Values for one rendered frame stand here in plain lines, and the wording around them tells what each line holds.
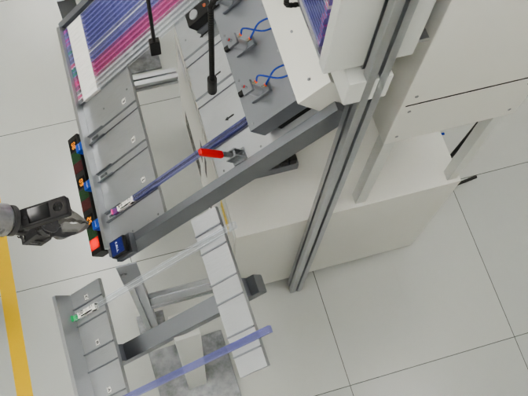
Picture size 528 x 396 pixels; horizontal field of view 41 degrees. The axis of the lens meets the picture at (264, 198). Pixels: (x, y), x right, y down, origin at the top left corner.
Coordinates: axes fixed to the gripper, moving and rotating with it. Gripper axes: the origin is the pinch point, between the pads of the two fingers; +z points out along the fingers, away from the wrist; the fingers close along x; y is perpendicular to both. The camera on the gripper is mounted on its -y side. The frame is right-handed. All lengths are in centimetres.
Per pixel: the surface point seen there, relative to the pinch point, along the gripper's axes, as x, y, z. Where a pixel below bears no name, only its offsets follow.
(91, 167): -14.0, -3.5, 2.5
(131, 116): -20.0, -19.8, 4.1
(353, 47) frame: 11, -89, -15
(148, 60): -89, 30, 71
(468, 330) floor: 43, -28, 129
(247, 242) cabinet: 9.9, -16.2, 38.9
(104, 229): 3.2, -3.5, 2.2
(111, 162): -12.9, -9.2, 4.1
